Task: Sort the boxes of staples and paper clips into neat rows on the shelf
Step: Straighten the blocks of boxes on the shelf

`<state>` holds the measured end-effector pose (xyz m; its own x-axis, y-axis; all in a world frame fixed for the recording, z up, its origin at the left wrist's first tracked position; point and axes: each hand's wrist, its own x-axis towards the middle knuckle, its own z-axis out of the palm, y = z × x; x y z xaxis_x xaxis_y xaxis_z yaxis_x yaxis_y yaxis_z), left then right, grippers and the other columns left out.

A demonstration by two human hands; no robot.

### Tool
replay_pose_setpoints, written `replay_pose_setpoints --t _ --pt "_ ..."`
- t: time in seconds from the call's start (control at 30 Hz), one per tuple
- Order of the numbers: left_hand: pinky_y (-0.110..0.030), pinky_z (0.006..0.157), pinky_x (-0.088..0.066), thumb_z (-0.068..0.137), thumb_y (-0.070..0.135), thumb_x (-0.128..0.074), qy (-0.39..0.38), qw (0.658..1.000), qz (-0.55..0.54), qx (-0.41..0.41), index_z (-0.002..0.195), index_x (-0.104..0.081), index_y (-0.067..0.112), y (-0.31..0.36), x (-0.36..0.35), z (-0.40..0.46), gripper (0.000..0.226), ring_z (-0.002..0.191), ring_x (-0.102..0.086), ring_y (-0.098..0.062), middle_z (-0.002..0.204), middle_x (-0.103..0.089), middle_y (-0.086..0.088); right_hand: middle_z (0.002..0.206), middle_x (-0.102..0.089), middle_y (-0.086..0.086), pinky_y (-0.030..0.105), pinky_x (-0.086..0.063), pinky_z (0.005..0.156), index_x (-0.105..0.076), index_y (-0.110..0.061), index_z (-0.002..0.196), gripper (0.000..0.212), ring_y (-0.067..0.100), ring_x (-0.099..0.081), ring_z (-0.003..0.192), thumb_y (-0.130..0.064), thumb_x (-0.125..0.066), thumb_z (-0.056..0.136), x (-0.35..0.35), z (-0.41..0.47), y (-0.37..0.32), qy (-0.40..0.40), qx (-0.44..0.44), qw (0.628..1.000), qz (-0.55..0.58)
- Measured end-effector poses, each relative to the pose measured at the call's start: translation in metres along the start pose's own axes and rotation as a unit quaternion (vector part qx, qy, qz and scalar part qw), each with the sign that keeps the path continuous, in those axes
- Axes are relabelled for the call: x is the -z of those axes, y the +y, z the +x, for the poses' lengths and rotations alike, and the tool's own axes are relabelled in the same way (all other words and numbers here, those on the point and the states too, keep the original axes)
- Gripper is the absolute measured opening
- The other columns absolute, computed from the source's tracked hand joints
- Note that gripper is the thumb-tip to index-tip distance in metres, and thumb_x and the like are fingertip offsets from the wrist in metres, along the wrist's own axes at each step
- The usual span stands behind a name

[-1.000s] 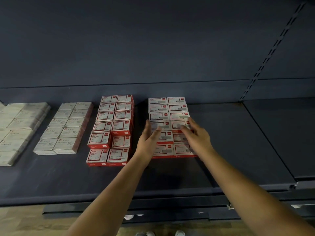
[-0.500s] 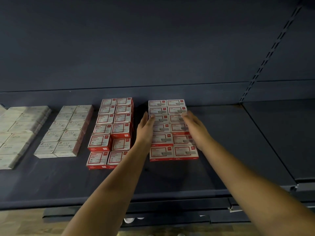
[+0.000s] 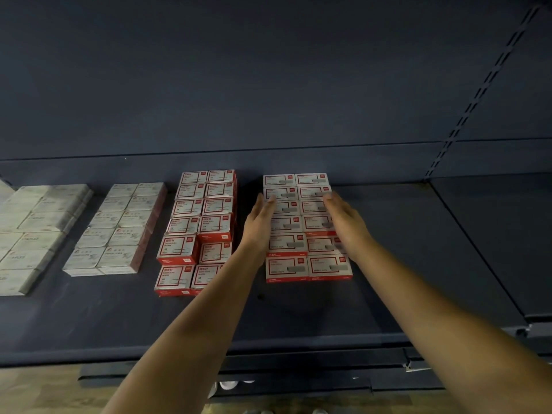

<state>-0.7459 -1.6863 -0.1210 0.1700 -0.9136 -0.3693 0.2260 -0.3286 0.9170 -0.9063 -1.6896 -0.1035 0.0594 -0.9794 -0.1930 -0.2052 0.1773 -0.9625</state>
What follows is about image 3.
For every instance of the grey slipper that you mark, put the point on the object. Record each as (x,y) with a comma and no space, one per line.
(228,384)
(213,390)

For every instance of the person's right forearm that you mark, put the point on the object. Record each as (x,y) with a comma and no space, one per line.
(457,336)

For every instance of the white paper card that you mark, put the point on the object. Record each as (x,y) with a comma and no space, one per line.
(414,364)

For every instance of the person's right hand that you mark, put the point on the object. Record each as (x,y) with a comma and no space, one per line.
(349,228)

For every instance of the small red white box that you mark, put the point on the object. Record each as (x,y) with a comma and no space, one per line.
(182,225)
(312,192)
(221,176)
(217,205)
(279,180)
(186,207)
(286,267)
(173,277)
(215,252)
(289,207)
(177,247)
(190,190)
(314,206)
(215,225)
(330,266)
(283,193)
(312,179)
(323,244)
(288,223)
(193,176)
(205,276)
(219,189)
(289,243)
(317,222)

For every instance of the dark metal shelf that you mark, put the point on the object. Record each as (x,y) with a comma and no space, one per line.
(259,82)

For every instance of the person's left hand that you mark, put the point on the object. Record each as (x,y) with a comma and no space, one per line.
(257,228)

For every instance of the person's left forearm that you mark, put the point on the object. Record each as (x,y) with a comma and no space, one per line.
(185,340)

